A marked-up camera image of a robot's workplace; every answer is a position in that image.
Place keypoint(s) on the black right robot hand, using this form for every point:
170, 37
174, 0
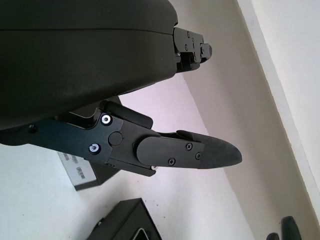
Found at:
290, 230

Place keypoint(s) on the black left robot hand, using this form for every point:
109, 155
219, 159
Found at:
75, 55

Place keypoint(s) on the black RealSense box lid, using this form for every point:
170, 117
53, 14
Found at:
75, 172

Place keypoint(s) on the black box base foam insert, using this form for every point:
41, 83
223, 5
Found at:
130, 212

